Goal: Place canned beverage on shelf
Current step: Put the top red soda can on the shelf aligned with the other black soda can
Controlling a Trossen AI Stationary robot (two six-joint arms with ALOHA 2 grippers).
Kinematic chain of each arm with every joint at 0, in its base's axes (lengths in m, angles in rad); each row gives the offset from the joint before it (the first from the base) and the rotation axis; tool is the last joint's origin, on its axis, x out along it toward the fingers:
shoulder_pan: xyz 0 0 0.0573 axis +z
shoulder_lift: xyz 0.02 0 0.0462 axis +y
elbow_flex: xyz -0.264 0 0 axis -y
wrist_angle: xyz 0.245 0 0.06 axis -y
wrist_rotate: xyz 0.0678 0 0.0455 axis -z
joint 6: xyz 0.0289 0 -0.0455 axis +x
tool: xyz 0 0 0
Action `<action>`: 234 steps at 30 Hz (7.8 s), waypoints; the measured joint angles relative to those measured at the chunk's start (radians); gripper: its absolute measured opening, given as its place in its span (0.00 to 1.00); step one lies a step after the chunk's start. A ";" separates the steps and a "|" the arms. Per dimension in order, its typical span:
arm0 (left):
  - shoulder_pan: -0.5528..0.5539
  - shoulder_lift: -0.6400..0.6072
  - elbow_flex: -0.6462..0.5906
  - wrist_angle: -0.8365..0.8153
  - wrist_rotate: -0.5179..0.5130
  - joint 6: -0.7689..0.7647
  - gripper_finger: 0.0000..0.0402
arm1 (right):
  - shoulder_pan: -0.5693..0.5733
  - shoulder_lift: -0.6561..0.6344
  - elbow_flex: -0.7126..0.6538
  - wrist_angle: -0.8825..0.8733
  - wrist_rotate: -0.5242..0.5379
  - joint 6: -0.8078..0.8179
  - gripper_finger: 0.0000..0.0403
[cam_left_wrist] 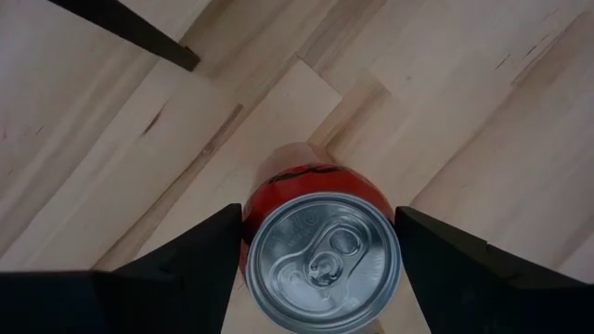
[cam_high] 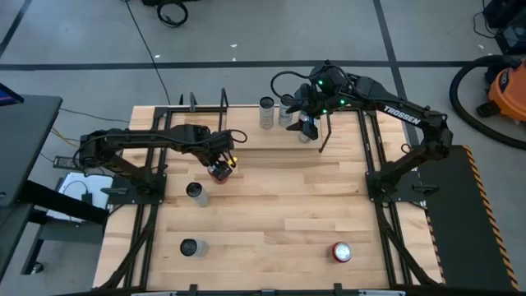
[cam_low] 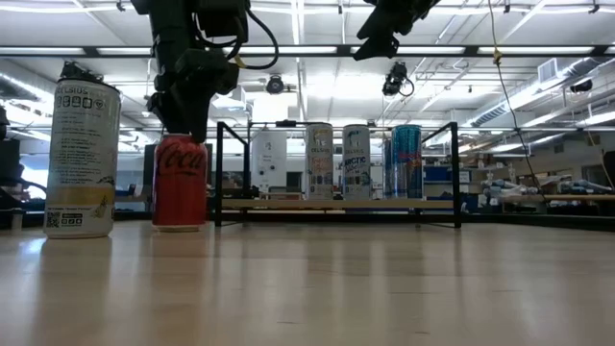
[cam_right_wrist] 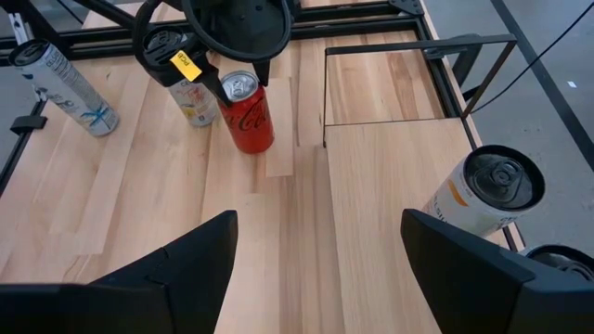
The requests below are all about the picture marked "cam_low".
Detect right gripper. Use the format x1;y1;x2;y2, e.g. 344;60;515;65
353;0;441;62

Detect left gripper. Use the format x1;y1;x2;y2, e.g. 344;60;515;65
145;47;241;144

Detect red Coca-Cola can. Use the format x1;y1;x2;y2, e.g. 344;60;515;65
151;133;209;234

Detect white Celsius can yellow band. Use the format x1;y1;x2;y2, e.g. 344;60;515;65
42;78;122;240

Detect white Celsius Arctic Vibe can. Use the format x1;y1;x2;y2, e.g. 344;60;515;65
341;123;372;202

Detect blue silver Red Bull can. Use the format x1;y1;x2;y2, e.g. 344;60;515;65
381;136;394;199
390;124;425;200

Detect white Celsius Tropical Vibe can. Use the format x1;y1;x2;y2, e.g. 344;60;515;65
305;122;335;201

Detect white cabinet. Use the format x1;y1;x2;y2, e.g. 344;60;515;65
249;129;288;194

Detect round black overhead device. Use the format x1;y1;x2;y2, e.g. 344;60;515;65
264;74;285;96

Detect blue storage bin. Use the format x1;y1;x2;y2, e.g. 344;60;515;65
422;164;463;212

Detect cluttered background workbench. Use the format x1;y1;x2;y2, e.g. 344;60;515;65
480;175;615;216

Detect black overhead camera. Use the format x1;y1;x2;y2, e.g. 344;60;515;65
381;61;415;98

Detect black overhead frame beam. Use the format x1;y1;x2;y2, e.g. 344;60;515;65
0;43;615;59

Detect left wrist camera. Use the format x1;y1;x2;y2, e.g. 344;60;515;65
194;0;251;45

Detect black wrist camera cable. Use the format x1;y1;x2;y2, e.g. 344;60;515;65
191;8;281;72

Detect hanging yellow black cable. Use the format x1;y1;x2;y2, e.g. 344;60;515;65
486;0;549;203

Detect silver ceiling duct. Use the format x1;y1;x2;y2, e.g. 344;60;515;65
468;56;615;129

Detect wooden shelf black metal frame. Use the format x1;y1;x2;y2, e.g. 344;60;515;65
214;120;463;230

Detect black aluminium table frame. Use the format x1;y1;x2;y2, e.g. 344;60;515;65
0;210;615;233

